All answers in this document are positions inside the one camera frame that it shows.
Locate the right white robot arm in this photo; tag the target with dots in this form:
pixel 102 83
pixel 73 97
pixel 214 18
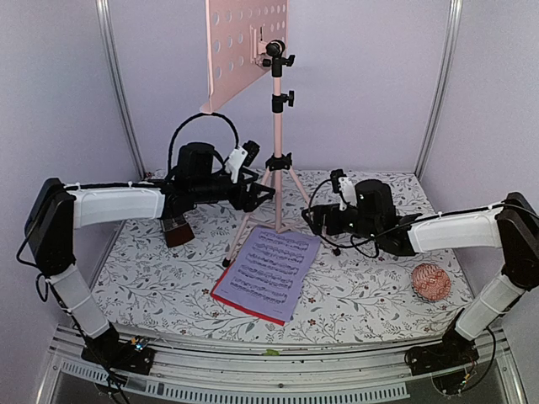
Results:
pixel 366 212

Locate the pink music stand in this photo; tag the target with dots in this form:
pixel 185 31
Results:
pixel 245 40

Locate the purple sheet music page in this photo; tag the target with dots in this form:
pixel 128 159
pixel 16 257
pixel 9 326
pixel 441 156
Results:
pixel 266 278

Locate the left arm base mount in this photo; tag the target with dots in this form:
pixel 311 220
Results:
pixel 133 356

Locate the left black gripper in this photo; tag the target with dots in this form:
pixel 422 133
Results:
pixel 250 202

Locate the brown wooden metronome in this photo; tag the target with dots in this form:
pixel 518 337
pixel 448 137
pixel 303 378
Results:
pixel 176 231

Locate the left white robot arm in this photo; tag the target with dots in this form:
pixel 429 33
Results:
pixel 200 177

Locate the floral table mat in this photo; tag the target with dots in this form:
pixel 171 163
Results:
pixel 362 295

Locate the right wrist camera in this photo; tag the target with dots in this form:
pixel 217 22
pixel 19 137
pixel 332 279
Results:
pixel 344 188

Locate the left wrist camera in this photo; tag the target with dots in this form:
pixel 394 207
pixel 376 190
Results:
pixel 241 156

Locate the right metal frame post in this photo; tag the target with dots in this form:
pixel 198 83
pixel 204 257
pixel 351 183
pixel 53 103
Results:
pixel 447 56

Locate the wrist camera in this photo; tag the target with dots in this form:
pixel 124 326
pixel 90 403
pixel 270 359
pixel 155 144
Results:
pixel 241 156
pixel 344 188

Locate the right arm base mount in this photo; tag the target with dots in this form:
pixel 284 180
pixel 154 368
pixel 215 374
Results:
pixel 423 359

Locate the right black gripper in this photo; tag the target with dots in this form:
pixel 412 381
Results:
pixel 331 210

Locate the aluminium front rail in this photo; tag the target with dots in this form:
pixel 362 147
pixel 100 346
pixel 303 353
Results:
pixel 199 370

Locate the red patterned egg shaker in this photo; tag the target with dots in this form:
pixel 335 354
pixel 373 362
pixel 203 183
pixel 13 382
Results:
pixel 431 282

